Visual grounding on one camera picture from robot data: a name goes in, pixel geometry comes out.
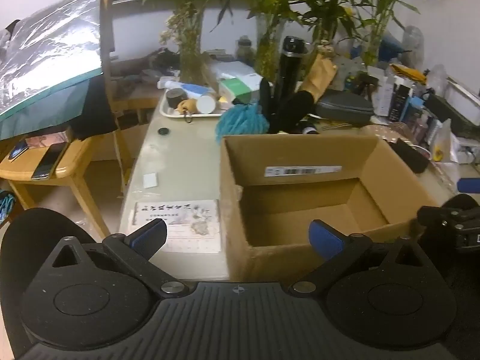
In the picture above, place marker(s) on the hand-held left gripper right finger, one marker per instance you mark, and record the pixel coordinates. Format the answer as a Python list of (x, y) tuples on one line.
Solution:
[(324, 240)]

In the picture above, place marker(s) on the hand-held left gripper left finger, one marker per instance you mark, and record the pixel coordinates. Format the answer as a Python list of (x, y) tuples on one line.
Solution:
[(150, 237)]

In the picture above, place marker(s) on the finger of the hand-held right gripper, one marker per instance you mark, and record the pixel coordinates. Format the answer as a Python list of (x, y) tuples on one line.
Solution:
[(468, 185), (429, 215)]

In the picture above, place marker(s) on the brown cardboard box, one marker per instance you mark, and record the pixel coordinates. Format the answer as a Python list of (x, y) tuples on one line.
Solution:
[(300, 213)]

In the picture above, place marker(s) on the printed calendar sheet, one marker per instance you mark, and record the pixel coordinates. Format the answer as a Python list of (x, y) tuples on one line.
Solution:
[(187, 217)]

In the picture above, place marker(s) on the small white card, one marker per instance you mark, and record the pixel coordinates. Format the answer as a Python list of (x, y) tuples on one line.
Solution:
[(151, 180)]

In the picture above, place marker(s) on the tall blue box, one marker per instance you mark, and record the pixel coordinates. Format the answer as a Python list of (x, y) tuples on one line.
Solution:
[(415, 107)]

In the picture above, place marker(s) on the white plastic bin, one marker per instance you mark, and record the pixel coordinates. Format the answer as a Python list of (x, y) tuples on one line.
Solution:
[(463, 88)]

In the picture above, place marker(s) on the small black round cap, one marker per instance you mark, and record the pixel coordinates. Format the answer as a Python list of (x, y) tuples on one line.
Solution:
[(163, 132)]

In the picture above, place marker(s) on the wooden chair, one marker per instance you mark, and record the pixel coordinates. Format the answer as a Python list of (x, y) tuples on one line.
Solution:
[(71, 165)]

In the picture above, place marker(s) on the tall black box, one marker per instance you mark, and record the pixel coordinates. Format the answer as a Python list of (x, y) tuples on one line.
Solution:
[(398, 101)]

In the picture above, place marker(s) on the clear plastic bag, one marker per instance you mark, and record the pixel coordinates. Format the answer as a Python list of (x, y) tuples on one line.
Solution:
[(437, 77)]

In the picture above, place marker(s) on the small black object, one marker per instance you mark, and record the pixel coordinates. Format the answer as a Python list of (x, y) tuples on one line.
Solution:
[(310, 128)]

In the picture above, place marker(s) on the wooden chopsticks pair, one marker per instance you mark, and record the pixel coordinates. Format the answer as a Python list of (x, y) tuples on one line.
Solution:
[(335, 126)]

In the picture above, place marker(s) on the white plastic tray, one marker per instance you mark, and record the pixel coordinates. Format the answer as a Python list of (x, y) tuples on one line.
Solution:
[(168, 112)]

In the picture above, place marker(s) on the black smartphone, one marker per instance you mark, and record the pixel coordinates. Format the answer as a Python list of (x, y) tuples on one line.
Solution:
[(48, 161)]

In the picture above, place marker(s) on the yellow bag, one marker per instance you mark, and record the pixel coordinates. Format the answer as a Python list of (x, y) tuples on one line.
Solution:
[(407, 73)]

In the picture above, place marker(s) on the tall white box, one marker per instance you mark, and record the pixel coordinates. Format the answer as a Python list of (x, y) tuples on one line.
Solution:
[(382, 90)]

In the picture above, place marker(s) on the grey zip case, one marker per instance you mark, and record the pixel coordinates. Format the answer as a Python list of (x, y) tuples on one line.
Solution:
[(345, 108)]

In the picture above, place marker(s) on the dark cloth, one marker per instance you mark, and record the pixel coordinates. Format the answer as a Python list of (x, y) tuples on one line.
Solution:
[(93, 112)]

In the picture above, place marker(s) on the wooden side desk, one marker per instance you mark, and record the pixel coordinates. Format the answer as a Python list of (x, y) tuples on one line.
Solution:
[(131, 99)]

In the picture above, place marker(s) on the dark round jar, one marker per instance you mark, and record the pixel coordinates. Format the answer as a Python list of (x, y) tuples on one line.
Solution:
[(174, 97)]

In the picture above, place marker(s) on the white capped pill bottle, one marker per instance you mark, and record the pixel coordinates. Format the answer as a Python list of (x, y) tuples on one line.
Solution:
[(207, 104)]

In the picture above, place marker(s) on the black mini tripod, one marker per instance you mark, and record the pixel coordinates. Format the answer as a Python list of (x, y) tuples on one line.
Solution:
[(363, 84)]

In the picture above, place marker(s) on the teal mesh bath sponge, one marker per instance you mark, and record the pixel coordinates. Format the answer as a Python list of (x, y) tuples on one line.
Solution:
[(240, 120)]

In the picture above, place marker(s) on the white spray bottle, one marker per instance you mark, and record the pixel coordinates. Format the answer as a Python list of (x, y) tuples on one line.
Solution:
[(195, 90)]

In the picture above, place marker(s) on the brown paper bag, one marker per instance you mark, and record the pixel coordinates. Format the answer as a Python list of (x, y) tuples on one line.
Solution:
[(318, 75)]

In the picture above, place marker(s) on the glass vase with bamboo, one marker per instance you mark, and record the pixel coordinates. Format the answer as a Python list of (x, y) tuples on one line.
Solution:
[(324, 22), (371, 45), (267, 52)]

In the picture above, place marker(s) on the green white tissue pack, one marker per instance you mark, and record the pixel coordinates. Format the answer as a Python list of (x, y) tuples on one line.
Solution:
[(234, 88)]

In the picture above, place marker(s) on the black thermos bottle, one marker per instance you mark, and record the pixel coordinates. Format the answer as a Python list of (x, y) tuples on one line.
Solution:
[(288, 71)]

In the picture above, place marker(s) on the glass vase with dried flowers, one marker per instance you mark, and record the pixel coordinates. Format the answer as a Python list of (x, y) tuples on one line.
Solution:
[(191, 60)]

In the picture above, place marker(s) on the white plastic package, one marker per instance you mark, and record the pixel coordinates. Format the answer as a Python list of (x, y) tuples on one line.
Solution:
[(232, 69)]

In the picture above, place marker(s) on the small dark bottle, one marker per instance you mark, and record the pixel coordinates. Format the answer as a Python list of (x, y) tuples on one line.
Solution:
[(245, 50)]

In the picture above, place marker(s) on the silver reflective sheet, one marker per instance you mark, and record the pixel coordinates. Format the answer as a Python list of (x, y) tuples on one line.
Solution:
[(48, 52)]

